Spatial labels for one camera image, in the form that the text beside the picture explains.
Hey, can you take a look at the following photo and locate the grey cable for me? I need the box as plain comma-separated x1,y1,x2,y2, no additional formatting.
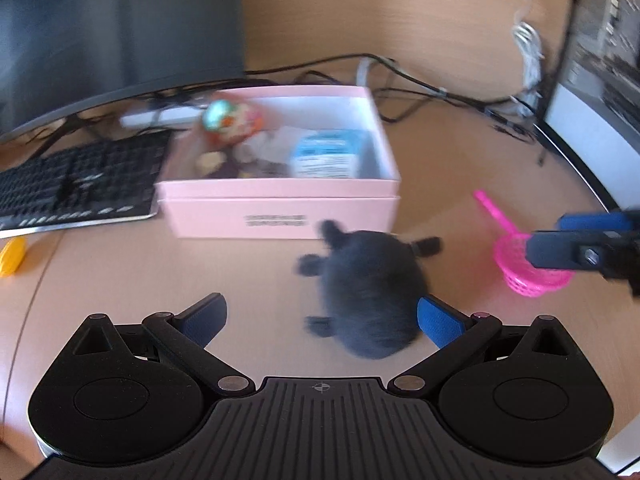
357,57,396,88

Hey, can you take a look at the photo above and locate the black plush toy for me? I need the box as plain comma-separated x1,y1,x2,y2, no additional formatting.
296,219,443,361

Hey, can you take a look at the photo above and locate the black cable bundle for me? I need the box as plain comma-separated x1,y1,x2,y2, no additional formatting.
245,52,551,166

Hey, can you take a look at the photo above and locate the pink cardboard box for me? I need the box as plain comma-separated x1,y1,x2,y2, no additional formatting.
154,85,402,241

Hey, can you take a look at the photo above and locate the yellow ridged toy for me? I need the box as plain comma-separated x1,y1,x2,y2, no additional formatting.
0,237,28,278

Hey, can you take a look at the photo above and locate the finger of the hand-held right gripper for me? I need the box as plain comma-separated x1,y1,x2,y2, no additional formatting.
557,210,636,233
525,230,608,273

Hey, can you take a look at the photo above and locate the pink toy net scoop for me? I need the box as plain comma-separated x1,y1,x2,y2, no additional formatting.
474,190,571,300

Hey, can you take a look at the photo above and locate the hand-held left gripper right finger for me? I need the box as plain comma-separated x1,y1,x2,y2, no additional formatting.
387,296,573,396

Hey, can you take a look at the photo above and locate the wooden desktop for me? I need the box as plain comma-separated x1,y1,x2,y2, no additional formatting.
0,0,640,461

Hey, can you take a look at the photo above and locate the white cable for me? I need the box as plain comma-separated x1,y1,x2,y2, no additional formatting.
505,0,546,106

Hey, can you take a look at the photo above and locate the black keyboard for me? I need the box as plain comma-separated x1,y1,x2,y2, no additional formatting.
0,130,173,241

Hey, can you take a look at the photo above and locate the black curved monitor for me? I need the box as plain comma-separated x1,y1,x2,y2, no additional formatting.
0,0,248,143

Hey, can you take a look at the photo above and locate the white power strip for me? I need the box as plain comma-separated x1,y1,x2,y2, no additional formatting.
120,105,208,128

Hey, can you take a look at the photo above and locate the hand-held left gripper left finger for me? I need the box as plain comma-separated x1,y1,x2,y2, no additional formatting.
70,292,256,396

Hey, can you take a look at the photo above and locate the teal egg toy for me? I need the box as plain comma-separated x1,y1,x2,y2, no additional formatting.
200,99,266,143

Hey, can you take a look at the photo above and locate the blue and white packet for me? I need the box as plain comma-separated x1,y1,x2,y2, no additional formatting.
289,129,368,181

